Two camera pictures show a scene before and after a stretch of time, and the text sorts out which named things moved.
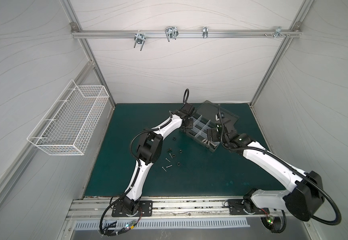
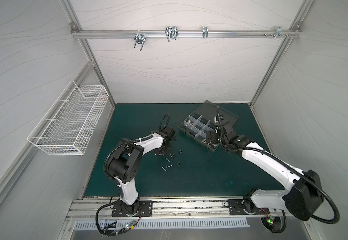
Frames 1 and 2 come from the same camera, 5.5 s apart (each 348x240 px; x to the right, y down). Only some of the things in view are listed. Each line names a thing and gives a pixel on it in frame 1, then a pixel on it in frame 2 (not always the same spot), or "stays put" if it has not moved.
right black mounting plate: [245, 206] stays put
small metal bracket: [205, 32] stays put
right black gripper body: [219, 129] stays put
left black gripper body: [189, 124] to [164, 151]
